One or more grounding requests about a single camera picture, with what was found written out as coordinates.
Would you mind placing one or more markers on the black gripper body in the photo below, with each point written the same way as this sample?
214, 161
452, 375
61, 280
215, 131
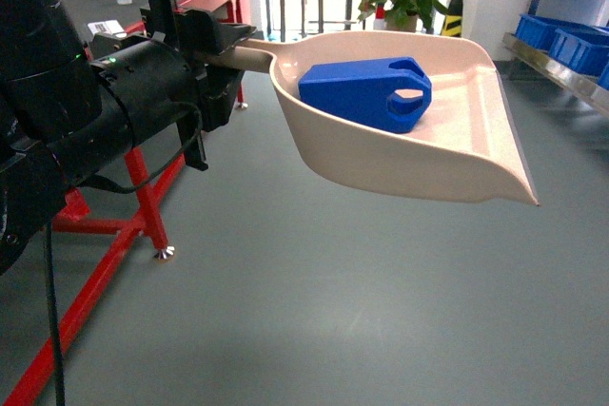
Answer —
157, 82

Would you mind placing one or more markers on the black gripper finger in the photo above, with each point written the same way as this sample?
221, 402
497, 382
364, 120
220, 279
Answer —
227, 36
219, 93

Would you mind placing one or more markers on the blue plastic part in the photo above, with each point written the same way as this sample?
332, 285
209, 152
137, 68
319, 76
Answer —
390, 94

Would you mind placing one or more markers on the beige plastic dustpan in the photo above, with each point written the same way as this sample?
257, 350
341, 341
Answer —
464, 149

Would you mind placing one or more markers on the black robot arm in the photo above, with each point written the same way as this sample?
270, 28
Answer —
65, 117

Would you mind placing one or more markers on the steel shelf rack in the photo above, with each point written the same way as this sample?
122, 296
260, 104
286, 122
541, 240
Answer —
569, 54

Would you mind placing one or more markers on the blue shelf bin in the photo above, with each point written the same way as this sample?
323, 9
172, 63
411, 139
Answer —
571, 55

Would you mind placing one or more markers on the red white traffic cone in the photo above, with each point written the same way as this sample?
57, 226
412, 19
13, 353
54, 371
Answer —
379, 20

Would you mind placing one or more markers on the yellow black traffic cone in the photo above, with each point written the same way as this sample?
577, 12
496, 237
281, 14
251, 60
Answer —
452, 24

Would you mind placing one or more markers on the red conveyor frame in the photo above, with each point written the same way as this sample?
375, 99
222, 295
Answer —
152, 166

